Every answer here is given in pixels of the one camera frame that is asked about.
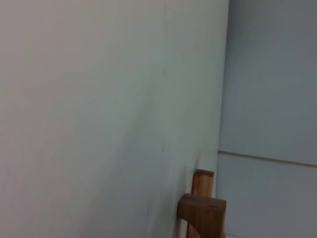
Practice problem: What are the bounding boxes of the brown wooden block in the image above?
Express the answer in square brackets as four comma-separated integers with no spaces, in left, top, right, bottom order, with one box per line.
[177,193,227,238]

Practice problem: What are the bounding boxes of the orange-brown wooden block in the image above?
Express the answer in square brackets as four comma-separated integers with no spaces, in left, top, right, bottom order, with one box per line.
[192,170,215,199]

